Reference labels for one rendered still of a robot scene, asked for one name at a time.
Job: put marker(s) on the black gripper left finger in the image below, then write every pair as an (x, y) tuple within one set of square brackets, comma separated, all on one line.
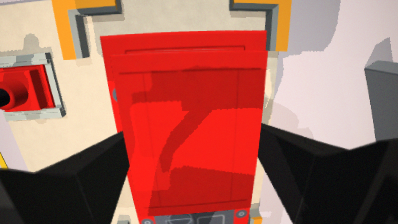
[(81, 189)]

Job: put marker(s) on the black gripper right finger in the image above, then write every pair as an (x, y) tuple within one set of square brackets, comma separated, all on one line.
[(319, 183)]

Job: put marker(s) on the grey rectangular post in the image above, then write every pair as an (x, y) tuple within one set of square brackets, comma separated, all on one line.
[(382, 83)]

